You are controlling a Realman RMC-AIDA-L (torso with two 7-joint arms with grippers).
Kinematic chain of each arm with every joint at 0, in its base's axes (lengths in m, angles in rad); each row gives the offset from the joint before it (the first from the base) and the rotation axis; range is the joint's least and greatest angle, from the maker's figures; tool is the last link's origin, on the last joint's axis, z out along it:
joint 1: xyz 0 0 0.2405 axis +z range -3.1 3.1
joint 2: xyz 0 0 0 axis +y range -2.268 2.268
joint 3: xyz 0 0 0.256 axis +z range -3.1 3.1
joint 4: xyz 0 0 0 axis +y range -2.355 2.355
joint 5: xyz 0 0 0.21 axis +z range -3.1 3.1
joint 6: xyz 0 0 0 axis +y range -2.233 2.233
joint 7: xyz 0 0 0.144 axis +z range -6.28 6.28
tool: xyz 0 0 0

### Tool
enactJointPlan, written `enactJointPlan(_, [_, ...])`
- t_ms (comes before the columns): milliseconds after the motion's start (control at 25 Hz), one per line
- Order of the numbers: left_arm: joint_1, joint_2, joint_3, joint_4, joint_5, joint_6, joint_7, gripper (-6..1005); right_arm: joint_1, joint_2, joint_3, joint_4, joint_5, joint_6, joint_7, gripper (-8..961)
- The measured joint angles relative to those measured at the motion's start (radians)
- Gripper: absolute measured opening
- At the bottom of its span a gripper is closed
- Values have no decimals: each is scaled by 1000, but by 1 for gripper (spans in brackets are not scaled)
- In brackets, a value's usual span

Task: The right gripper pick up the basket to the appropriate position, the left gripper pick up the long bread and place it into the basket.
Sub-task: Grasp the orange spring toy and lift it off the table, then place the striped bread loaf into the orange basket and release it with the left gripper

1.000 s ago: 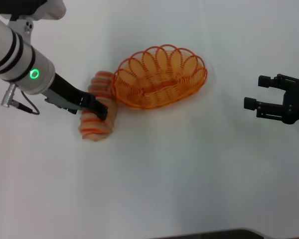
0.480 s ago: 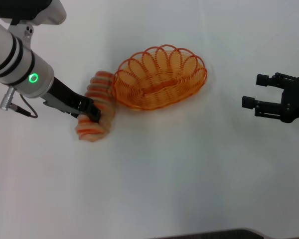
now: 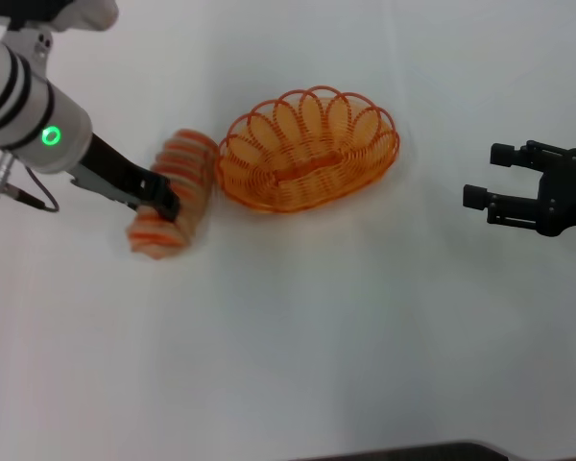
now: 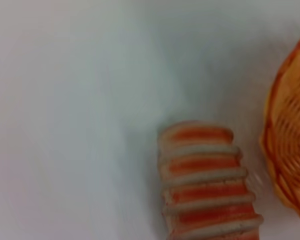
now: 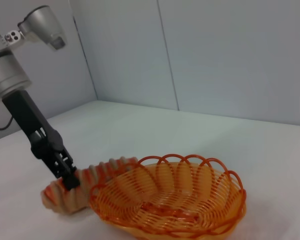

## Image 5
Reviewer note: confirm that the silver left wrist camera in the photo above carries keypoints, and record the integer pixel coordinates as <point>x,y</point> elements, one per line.
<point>42,22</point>

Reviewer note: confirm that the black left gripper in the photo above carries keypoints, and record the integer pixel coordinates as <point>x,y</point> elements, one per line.
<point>32,120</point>

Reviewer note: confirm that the orange striped bread loaf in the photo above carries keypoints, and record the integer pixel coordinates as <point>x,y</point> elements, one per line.
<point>65,200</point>

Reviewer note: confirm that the orange woven plastic basket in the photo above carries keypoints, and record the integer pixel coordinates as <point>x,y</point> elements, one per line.
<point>165,200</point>

